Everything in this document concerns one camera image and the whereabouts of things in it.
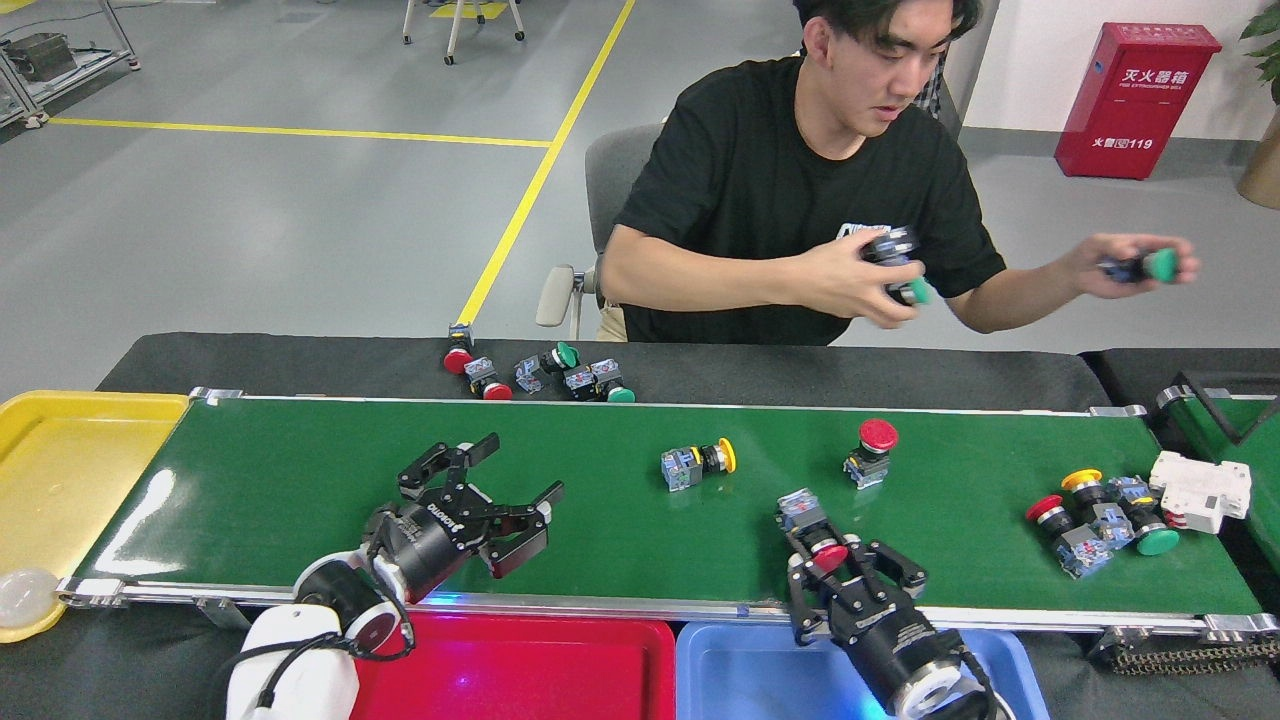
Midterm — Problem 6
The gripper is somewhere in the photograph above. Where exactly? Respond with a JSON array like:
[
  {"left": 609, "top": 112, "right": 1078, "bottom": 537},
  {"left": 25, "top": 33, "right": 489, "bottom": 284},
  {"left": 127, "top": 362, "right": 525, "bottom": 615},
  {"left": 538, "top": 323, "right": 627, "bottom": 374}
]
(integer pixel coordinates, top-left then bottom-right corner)
[
  {"left": 785, "top": 540, "right": 969, "bottom": 706},
  {"left": 362, "top": 432, "right": 566, "bottom": 605}
]

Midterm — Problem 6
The white circuit breaker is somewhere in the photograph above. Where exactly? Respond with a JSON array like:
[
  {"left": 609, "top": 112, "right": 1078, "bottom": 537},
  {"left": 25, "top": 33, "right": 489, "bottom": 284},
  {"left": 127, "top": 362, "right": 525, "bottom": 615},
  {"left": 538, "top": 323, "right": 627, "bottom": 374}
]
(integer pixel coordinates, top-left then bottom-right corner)
[{"left": 1148, "top": 450, "right": 1253, "bottom": 536}]

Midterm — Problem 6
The blue plastic tray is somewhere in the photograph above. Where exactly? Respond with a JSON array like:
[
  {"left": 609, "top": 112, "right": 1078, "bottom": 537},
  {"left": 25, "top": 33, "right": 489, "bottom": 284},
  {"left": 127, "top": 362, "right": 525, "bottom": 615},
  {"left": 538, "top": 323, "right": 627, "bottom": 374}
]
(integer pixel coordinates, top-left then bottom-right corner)
[{"left": 676, "top": 622, "right": 1051, "bottom": 720}]

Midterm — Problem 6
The red plastic tray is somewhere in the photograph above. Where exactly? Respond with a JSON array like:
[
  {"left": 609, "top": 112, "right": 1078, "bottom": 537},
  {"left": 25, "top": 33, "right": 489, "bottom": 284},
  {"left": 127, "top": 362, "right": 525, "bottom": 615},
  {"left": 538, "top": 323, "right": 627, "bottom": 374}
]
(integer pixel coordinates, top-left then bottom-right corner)
[{"left": 345, "top": 612, "right": 679, "bottom": 720}]

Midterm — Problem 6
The long green conveyor belt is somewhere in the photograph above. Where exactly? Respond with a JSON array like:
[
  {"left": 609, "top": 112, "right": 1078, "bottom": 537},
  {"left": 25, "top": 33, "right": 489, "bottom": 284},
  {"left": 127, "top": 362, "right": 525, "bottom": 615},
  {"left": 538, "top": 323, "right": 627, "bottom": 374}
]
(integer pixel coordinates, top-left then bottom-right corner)
[{"left": 55, "top": 386, "right": 1280, "bottom": 649}]

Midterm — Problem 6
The yellow plastic tray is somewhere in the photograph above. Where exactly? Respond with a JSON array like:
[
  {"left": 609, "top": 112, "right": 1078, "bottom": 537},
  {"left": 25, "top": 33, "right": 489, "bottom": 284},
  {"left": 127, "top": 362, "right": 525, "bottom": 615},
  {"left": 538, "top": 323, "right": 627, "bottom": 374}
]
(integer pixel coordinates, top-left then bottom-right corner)
[{"left": 0, "top": 390, "right": 191, "bottom": 644}]

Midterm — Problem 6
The short green conveyor belt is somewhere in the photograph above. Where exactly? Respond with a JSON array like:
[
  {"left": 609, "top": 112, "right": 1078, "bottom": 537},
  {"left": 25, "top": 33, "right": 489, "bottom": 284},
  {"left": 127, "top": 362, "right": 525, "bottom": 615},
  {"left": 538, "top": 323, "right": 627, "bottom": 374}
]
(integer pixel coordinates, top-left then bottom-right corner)
[{"left": 1158, "top": 385, "right": 1280, "bottom": 576}]

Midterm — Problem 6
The person's right hand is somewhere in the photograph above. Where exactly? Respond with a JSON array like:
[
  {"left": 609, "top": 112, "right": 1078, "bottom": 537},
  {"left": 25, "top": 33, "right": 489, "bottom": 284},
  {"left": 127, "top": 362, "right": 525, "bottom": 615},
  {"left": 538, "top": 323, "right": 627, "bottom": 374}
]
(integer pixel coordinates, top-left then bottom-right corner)
[{"left": 812, "top": 228, "right": 926, "bottom": 331}]

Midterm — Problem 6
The person's left hand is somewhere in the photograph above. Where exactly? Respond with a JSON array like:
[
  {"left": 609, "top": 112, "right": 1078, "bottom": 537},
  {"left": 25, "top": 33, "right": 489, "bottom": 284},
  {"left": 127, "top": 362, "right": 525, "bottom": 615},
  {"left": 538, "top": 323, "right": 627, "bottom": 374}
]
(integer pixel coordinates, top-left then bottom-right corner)
[{"left": 1062, "top": 233, "right": 1199, "bottom": 301}]

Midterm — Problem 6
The grey office chair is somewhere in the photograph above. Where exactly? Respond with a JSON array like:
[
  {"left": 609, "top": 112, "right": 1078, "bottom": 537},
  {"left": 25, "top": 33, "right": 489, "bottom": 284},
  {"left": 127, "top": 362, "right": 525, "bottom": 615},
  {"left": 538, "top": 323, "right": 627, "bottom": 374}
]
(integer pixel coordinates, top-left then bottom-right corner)
[{"left": 535, "top": 122, "right": 666, "bottom": 341}]

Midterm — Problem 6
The person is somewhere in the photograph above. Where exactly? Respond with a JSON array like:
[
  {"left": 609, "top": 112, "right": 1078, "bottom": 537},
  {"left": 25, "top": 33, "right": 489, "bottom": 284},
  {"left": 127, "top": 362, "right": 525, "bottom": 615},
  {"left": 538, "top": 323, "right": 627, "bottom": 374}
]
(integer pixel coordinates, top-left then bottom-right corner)
[
  {"left": 912, "top": 48, "right": 949, "bottom": 119},
  {"left": 597, "top": 0, "right": 1201, "bottom": 347}
]

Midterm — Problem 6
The clear round plastic lid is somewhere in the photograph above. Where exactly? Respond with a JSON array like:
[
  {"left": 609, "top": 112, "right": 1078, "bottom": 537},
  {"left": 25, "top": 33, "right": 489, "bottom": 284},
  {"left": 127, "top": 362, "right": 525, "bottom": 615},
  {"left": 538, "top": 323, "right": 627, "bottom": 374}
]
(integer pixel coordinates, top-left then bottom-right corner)
[{"left": 0, "top": 568, "right": 61, "bottom": 631}]

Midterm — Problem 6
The white wheeled stand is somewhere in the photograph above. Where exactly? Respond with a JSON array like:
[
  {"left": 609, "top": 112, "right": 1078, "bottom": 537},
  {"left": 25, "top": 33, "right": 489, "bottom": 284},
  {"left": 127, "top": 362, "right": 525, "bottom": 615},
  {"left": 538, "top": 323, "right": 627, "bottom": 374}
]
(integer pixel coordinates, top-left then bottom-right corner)
[{"left": 401, "top": 0, "right": 527, "bottom": 66}]

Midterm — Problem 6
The red fire extinguisher cabinet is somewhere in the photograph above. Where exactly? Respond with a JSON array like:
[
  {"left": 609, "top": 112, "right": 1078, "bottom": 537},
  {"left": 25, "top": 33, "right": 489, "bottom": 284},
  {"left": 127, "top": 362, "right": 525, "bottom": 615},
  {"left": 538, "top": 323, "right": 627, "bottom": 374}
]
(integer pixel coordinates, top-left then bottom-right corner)
[{"left": 1054, "top": 22, "right": 1223, "bottom": 181}]

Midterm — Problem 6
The potted green plant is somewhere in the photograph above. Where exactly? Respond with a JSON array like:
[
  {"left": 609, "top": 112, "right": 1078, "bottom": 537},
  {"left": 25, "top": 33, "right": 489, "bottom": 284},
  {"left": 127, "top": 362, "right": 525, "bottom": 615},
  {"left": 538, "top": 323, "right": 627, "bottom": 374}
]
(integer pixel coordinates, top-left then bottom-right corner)
[{"left": 1237, "top": 0, "right": 1280, "bottom": 211}]

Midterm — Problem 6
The grey metal box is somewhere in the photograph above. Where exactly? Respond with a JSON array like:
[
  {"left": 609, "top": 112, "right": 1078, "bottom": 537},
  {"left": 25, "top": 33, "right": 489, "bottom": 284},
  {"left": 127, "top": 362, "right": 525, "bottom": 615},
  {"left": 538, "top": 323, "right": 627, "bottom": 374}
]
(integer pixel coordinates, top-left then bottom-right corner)
[{"left": 3, "top": 32, "right": 79, "bottom": 83}]

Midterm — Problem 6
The black drive chain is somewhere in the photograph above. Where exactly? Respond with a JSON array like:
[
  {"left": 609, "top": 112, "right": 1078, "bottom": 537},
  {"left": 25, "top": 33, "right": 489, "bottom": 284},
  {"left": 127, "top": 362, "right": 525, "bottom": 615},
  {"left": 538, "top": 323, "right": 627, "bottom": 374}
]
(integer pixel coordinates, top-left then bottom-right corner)
[{"left": 1090, "top": 625, "right": 1280, "bottom": 676}]

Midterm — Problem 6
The black guide bracket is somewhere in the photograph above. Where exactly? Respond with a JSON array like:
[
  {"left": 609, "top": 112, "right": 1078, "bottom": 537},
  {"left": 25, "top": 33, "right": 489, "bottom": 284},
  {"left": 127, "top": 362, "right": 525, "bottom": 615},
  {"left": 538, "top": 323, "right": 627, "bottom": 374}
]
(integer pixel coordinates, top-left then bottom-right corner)
[{"left": 1172, "top": 370, "right": 1280, "bottom": 447}]

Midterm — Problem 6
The aluminium frame rack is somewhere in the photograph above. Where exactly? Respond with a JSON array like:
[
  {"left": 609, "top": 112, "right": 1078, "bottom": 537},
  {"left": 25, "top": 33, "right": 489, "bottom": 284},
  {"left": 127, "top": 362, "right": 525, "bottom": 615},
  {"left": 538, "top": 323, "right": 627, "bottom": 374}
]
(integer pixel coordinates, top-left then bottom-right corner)
[{"left": 0, "top": 0, "right": 141, "bottom": 129}]

